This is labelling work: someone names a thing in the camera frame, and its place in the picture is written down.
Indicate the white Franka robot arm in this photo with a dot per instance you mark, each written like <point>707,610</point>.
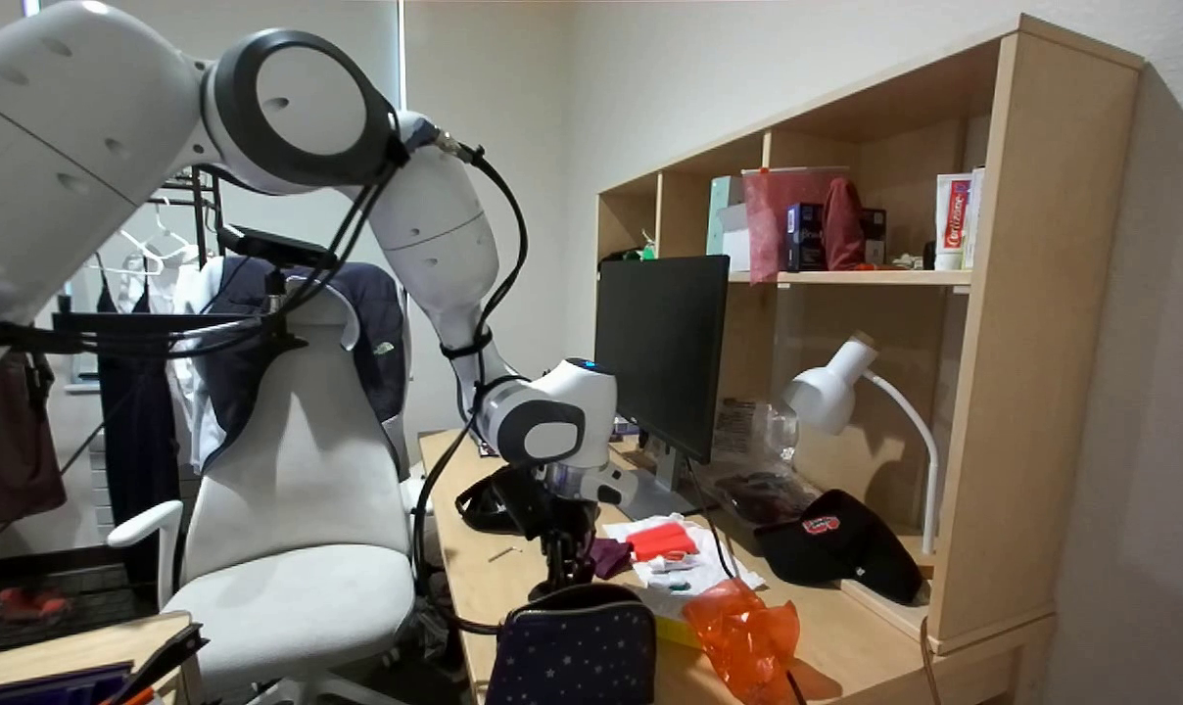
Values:
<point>85,131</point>

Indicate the red slippers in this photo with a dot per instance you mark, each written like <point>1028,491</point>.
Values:
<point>30,606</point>

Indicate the brown hanging garment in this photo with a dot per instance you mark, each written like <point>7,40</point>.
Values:
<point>21,444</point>

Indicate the black hanging garment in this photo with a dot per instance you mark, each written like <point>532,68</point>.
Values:
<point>140,431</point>

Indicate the orange plastic bag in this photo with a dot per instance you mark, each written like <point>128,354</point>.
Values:
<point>742,641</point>

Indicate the red packet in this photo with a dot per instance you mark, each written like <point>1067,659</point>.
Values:
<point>665,542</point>

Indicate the white gooseneck desk lamp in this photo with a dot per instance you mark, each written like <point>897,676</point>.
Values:
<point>828,386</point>

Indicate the small green object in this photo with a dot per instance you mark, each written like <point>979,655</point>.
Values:
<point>649,244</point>

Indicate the black cap with red logo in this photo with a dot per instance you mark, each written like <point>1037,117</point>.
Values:
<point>841,542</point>

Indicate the black computer monitor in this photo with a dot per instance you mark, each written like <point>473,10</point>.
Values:
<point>670,354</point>

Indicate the white printed box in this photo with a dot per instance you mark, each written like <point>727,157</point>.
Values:
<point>957,221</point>

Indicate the navy dotted purse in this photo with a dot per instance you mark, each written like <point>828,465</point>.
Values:
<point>575,651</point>

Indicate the purple cloth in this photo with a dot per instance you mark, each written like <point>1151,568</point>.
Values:
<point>613,559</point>

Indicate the silver monitor stand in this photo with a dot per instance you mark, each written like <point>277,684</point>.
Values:
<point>656,495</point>

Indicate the black clothes rack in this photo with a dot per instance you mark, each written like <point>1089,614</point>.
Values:
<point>133,328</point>

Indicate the dark brown cylinder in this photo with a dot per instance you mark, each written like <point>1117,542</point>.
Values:
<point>876,236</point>

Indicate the dark blue bottle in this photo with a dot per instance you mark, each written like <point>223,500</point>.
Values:
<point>806,236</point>

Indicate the white office chair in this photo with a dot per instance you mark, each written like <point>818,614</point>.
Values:
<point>302,495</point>

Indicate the silver allen key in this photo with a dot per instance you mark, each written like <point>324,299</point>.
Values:
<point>504,552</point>

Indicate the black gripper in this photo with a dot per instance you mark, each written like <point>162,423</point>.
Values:
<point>562,500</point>

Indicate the pale teal book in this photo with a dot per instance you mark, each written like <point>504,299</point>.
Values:
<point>727,221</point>

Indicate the light wooden side table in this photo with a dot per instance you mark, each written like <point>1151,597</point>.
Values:
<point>58,646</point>

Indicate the light wooden shelf unit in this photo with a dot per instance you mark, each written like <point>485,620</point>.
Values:
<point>1037,394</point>

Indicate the dark blue jacket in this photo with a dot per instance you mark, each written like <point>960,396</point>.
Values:
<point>372,328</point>

